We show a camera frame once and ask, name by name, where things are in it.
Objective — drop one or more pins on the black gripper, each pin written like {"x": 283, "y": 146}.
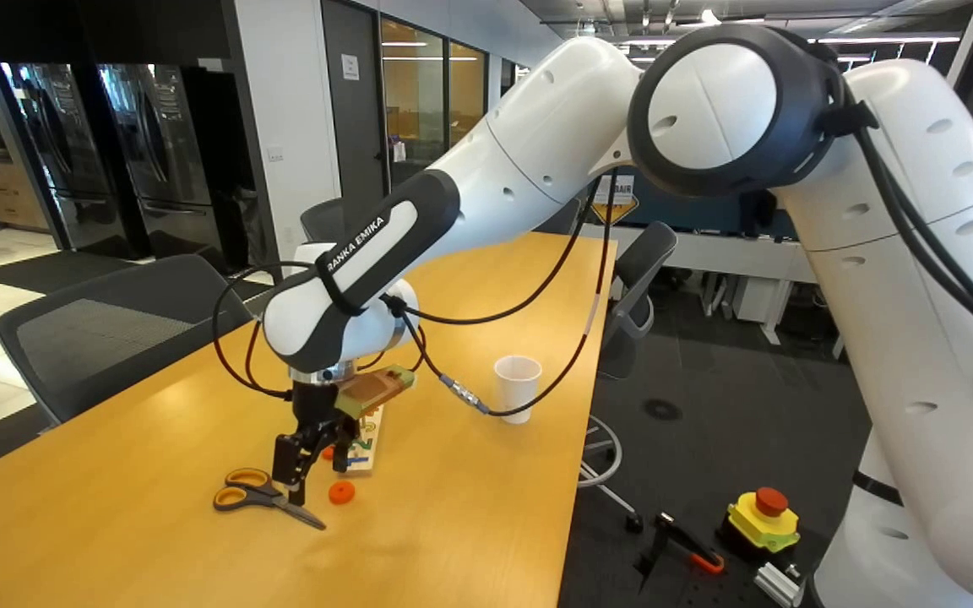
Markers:
{"x": 316, "y": 406}

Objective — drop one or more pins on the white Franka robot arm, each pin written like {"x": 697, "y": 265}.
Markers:
{"x": 533, "y": 137}

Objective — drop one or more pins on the orange round block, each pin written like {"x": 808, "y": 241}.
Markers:
{"x": 343, "y": 489}

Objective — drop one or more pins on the white paper cup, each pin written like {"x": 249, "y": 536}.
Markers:
{"x": 518, "y": 388}

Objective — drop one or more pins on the round floor outlet cover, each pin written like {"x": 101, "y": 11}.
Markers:
{"x": 661, "y": 406}

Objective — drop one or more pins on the grey mesh office chair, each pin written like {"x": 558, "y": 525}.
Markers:
{"x": 125, "y": 325}
{"x": 330, "y": 223}
{"x": 642, "y": 272}

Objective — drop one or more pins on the grey chair base with footring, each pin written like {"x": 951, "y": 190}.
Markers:
{"x": 610, "y": 476}

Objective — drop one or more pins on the black framed glass doors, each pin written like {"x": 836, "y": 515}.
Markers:
{"x": 125, "y": 137}

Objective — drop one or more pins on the white paper door sign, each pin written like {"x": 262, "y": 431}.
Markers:
{"x": 351, "y": 68}

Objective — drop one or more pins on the yellow red emergency stop button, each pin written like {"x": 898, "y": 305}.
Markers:
{"x": 765, "y": 522}

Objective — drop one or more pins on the white office desk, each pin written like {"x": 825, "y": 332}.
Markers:
{"x": 757, "y": 265}

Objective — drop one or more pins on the silver metal box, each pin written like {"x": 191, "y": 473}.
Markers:
{"x": 782, "y": 581}

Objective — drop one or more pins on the brown wrist camera board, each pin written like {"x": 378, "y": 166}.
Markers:
{"x": 374, "y": 388}

